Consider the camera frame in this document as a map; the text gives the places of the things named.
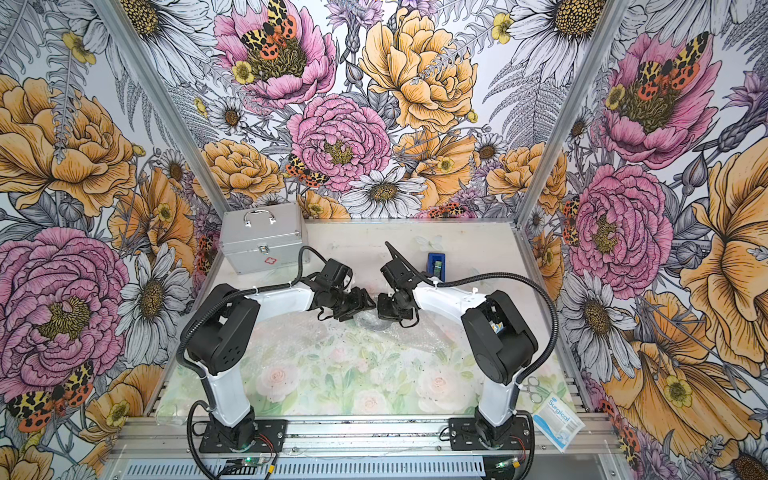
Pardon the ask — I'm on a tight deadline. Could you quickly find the blue tape dispenser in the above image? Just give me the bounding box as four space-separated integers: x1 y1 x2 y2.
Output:
427 252 446 282

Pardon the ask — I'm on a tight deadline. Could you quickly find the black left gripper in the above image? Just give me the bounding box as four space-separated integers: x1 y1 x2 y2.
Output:
326 287 375 322

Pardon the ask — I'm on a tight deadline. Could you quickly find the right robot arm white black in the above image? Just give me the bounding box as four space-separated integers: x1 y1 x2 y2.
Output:
377 242 560 449

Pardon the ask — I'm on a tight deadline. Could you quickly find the clear bubble wrap sheet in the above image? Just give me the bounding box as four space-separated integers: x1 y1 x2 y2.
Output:
248 311 477 372

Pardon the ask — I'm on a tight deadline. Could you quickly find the blue yellow patterned bowl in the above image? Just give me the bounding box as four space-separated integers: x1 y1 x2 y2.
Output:
353 309 394 332

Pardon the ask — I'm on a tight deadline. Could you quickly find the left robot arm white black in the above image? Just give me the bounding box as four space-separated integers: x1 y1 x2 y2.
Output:
176 246 376 451

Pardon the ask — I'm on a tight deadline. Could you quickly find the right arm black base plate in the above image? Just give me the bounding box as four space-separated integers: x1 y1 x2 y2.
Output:
448 415 535 451

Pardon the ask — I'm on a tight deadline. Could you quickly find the silver metal first aid case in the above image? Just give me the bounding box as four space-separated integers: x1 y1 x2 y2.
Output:
219 203 307 275

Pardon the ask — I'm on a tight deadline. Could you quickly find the white surgical packet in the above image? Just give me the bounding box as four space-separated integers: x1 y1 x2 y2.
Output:
532 394 585 453

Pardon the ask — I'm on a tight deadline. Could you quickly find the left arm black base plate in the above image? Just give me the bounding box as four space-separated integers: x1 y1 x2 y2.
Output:
199 418 288 454

